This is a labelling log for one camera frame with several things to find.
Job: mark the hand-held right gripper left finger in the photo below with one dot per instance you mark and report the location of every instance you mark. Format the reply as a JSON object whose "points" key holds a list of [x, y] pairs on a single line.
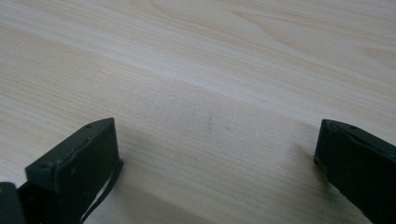
{"points": [[77, 168]]}

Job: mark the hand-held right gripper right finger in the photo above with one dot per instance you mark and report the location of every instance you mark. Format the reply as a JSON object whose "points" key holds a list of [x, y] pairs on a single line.
{"points": [[358, 165]]}

